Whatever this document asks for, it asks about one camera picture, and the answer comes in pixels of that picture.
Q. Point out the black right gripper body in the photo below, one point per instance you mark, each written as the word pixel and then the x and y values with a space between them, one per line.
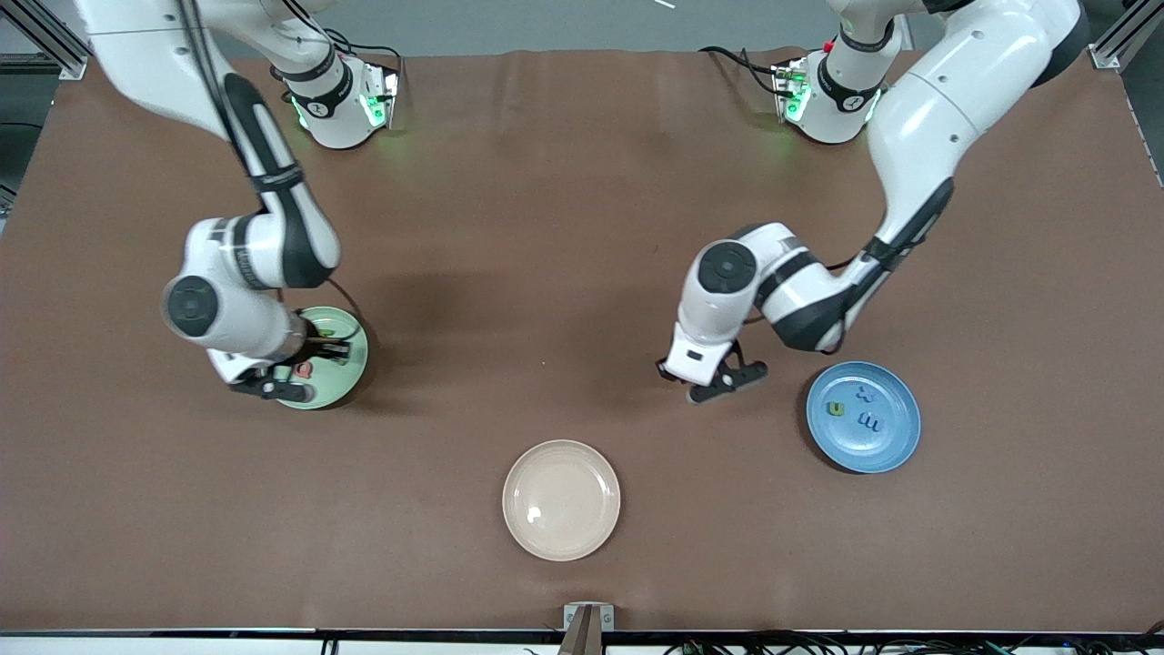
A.
pixel 317 347

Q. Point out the brown table mat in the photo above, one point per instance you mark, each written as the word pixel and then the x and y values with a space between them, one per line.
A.
pixel 564 182

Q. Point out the green plate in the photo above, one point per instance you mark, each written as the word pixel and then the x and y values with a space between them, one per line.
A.
pixel 350 377

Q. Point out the grey metal mount bracket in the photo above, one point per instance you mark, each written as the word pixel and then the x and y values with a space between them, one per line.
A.
pixel 570 611

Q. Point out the blue plate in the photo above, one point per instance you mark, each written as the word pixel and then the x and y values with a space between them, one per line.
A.
pixel 896 446

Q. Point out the beige plate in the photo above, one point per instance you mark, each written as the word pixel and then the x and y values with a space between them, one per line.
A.
pixel 561 500

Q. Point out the aluminium frame profile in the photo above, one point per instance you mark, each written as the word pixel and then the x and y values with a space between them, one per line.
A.
pixel 68 64
pixel 1114 45

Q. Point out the blue lowercase letter m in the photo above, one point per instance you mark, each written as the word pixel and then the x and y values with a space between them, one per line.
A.
pixel 870 421

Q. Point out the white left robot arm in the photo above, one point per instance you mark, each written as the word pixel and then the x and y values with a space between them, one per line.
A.
pixel 937 109

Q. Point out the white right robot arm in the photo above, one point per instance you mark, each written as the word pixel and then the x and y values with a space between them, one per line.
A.
pixel 227 318

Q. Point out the tan camera mast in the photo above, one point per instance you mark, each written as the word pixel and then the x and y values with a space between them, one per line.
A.
pixel 587 637

